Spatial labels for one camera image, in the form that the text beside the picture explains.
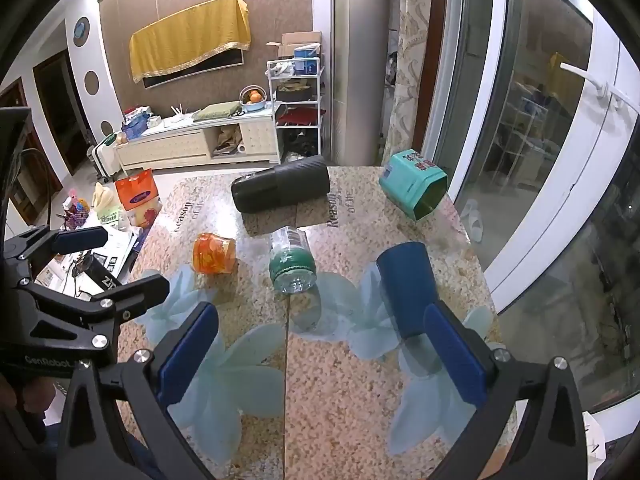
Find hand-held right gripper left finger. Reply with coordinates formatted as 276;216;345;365
56;301;220;480

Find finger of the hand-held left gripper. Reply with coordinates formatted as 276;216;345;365
0;226;110;288
21;272;172;362

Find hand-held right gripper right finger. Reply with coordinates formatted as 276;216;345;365
423;301;589;480

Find dark blue cup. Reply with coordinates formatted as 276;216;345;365
376;241;443;341

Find orange patterned glass cup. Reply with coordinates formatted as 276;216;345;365
193;232;237;276

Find large black ribbed cup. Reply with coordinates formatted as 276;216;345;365
231;155;333;213

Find teal hexagonal cup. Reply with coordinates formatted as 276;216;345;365
378;148;448;222

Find pile of papers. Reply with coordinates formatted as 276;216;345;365
35;210;146;301

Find orange paper bag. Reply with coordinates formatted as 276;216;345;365
115;169;163;228

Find white suitcase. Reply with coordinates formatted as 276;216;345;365
90;135;123;183

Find blue plastic basket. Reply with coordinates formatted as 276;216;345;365
122;112;151;138

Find white television cabinet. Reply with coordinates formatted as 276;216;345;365
114;102;282;171

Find white slippers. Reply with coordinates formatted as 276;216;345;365
457;199;485;243

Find clear bottle with green label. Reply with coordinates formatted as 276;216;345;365
269;226;318;294

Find green cushion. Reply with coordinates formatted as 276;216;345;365
192;101;243;122

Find black television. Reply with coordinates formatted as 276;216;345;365
142;49;246;90

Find fruit basket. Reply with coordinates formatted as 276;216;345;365
239;85;267;111

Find white shelf rack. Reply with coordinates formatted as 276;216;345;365
266;57;325;158

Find red cloth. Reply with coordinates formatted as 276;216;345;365
276;110;318;128

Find yellow cloth cover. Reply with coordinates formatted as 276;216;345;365
129;0;252;83

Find patterned curtain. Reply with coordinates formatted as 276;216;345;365
385;0;433;166

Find blue box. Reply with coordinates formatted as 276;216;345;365
294;47;320;75

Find grey standing air conditioner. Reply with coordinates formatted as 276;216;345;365
330;0;391;167

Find cardboard box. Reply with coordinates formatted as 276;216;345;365
265;31;322;58

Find white door handle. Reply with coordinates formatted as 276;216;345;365
560;62;640;111

